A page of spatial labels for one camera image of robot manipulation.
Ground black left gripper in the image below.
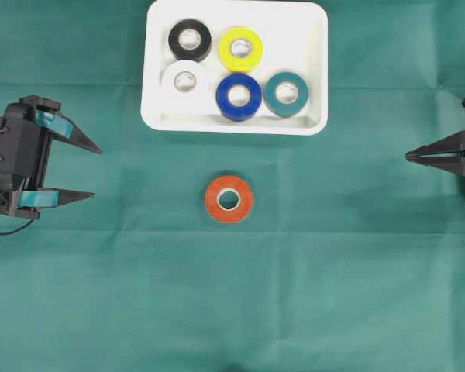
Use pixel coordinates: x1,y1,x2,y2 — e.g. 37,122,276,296
0,95,103,219

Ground white tape roll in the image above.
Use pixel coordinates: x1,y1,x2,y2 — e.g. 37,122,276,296
161,60,209,95

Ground green tape roll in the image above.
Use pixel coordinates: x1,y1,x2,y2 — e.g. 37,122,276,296
263,71,309,118

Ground orange tape roll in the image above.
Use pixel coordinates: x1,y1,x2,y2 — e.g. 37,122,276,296
205,175,253,224

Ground black tape roll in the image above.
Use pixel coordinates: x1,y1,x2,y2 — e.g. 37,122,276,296
168,19,212,62

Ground blue tape roll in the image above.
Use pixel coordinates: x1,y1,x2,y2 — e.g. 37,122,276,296
215,74,263,122

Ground yellow tape roll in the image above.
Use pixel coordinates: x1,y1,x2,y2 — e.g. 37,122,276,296
219,27,264,73

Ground white plastic case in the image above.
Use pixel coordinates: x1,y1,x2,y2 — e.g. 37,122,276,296
140,1,329,136

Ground green table cloth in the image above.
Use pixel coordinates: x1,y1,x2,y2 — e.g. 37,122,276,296
0,1,465,371

